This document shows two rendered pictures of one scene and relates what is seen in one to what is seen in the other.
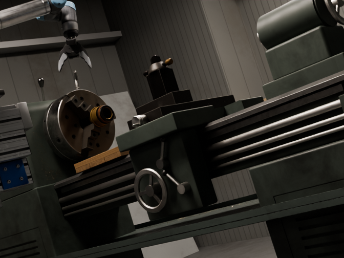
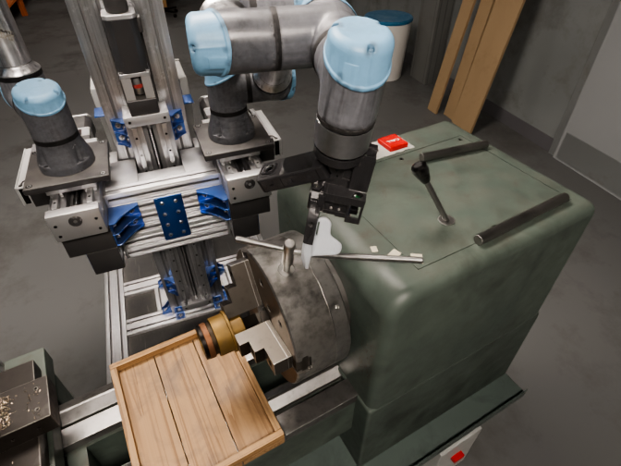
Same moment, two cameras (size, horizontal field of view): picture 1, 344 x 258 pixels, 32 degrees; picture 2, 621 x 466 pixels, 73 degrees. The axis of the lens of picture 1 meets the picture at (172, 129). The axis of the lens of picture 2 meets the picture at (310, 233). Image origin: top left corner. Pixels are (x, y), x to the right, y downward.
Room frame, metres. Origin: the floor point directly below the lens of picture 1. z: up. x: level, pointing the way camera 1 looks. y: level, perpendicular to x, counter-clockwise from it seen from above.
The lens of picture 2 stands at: (2.93, -0.16, 1.82)
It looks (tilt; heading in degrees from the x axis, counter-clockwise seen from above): 41 degrees down; 108
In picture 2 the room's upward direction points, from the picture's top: straight up
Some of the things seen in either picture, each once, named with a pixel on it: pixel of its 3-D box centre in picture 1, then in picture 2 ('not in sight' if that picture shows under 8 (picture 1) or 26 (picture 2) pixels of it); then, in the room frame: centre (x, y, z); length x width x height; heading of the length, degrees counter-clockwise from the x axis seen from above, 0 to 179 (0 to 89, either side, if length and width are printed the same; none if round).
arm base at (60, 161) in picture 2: not in sight; (61, 147); (1.91, 0.64, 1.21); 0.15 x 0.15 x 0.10
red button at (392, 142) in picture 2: not in sight; (392, 143); (2.83, 0.87, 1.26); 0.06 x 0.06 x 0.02; 47
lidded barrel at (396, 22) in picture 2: not in sight; (384, 46); (2.22, 4.73, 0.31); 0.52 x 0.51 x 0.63; 39
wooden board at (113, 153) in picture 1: (128, 152); (192, 401); (2.52, 0.21, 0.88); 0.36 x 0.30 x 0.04; 137
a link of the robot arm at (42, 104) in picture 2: not in sight; (43, 108); (1.91, 0.64, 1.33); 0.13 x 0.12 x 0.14; 151
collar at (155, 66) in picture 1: (157, 67); not in sight; (2.21, -0.02, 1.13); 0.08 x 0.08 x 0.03
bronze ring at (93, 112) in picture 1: (101, 115); (222, 334); (2.59, 0.28, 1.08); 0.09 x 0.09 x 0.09; 47
